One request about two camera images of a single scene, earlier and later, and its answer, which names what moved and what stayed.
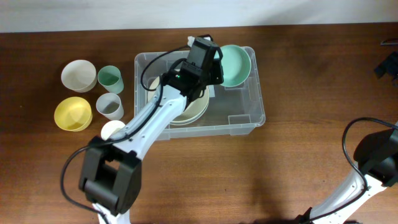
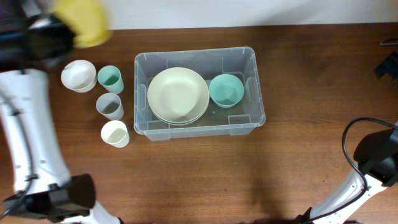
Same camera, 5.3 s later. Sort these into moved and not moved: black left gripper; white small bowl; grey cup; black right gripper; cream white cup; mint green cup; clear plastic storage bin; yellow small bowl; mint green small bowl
Moved: black left gripper; mint green small bowl; yellow small bowl
Not moved: white small bowl; clear plastic storage bin; cream white cup; grey cup; black right gripper; mint green cup
